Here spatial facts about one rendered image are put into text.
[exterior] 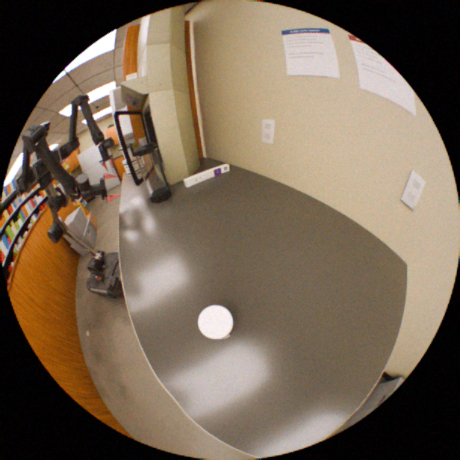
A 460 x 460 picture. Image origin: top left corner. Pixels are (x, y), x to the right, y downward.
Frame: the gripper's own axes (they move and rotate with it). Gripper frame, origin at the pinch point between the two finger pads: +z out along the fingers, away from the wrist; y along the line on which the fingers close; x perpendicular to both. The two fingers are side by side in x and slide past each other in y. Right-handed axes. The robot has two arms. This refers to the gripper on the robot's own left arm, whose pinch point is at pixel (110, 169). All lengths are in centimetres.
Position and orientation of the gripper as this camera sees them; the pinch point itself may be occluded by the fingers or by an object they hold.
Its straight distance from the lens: 116.1
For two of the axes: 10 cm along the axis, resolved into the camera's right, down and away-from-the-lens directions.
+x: -6.2, -5.3, 5.9
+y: 7.8, -4.7, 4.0
